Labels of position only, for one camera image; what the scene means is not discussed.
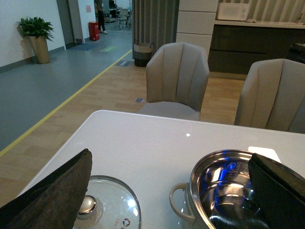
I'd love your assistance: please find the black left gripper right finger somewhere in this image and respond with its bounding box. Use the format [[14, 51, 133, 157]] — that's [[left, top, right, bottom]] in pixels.
[[249, 154, 305, 229]]

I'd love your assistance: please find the white square coaster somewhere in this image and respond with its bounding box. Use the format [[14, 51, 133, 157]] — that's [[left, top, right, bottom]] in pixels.
[[248, 146, 281, 163]]

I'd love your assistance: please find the grey curtain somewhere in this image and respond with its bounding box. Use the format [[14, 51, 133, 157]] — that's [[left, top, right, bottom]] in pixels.
[[132, 0, 180, 53]]

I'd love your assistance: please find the woven laundry basket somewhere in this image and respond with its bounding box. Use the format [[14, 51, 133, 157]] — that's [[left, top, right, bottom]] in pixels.
[[133, 40, 154, 67]]

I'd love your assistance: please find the cream electric cooking pot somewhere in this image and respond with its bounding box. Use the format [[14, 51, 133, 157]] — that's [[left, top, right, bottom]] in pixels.
[[169, 150, 269, 229]]

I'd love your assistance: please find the grey office chair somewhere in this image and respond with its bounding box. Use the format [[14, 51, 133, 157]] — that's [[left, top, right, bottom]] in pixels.
[[116, 8, 130, 30]]

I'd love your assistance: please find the green potted plant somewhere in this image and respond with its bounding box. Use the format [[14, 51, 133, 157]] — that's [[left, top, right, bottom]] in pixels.
[[17, 17, 54, 41]]

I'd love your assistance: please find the right beige upholstered chair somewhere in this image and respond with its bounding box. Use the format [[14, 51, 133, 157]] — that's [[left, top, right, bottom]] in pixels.
[[234, 59, 305, 134]]

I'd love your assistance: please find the tan tall planter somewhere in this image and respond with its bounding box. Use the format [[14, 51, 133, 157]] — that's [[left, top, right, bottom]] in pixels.
[[29, 36, 50, 64]]

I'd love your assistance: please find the white microwave oven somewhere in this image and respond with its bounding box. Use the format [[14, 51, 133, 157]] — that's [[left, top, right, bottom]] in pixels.
[[216, 3, 250, 21]]

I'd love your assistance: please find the left beige upholstered chair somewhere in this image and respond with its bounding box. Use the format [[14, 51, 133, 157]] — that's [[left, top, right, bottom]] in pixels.
[[138, 42, 210, 121]]

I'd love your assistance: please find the white panelled column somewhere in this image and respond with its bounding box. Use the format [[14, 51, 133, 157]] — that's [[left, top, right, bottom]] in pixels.
[[176, 0, 218, 55]]

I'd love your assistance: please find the glass pot lid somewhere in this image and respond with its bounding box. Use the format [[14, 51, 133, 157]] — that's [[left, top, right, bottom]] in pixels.
[[73, 175, 142, 229]]

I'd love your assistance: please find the dark kitchen counter cabinet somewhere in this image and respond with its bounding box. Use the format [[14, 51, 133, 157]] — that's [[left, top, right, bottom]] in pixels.
[[208, 24, 305, 74]]

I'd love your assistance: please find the red bin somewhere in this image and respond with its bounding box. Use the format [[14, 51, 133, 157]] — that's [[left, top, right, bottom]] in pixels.
[[88, 21, 100, 41]]

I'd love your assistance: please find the person in dark clothes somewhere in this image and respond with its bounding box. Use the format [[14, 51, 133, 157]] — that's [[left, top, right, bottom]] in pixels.
[[94, 0, 107, 34]]

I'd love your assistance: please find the beige upholstered chair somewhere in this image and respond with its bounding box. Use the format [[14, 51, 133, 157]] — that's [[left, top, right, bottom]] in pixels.
[[234, 59, 305, 134], [138, 42, 210, 121]]

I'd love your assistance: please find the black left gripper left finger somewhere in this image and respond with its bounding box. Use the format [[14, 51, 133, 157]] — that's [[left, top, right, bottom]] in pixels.
[[0, 149, 92, 229]]

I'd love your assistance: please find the metal floor socket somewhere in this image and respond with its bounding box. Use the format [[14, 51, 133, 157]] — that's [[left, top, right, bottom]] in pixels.
[[135, 98, 145, 103]]

